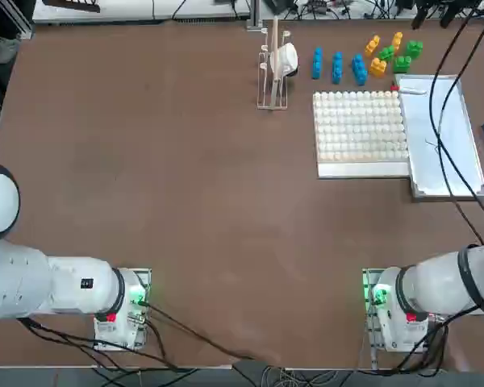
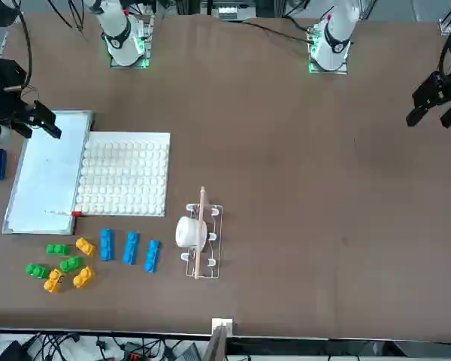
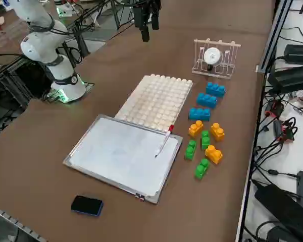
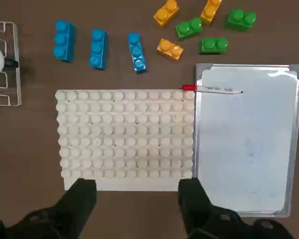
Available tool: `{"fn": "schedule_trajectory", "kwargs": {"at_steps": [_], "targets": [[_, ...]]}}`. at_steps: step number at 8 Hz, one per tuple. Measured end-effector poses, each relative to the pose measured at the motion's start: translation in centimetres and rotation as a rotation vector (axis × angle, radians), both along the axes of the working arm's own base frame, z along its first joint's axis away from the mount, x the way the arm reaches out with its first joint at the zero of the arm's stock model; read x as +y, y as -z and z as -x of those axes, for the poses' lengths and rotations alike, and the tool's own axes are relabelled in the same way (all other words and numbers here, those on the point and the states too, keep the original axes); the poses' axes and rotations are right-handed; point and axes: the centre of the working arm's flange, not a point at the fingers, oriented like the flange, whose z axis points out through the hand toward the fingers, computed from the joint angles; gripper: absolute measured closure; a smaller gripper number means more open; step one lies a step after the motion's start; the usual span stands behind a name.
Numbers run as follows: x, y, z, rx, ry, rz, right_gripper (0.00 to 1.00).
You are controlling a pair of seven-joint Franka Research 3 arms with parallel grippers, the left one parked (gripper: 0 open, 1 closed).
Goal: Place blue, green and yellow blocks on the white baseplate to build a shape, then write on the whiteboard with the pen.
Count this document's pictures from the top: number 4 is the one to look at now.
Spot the white studded baseplate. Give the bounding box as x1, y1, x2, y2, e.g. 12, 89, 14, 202
55, 89, 196, 192

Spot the yellow block with tag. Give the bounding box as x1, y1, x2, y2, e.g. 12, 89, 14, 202
200, 0, 223, 27

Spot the whiteboard with metal frame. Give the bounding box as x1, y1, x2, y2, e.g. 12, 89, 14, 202
194, 63, 299, 219

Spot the green two-stud block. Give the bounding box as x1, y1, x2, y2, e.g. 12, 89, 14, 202
198, 37, 228, 55
175, 17, 203, 40
223, 8, 257, 32

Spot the red-capped whiteboard pen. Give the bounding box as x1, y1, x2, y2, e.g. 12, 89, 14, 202
181, 84, 244, 96

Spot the blue three-stud block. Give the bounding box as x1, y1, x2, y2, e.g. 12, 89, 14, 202
127, 33, 148, 74
89, 29, 109, 70
53, 20, 77, 63

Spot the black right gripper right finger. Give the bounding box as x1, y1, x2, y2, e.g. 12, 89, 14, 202
177, 177, 295, 239

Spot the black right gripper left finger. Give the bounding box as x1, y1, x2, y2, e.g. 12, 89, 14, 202
0, 177, 98, 239

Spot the yellow two-stud block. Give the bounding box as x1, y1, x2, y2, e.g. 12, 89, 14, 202
156, 38, 184, 63
153, 0, 180, 29

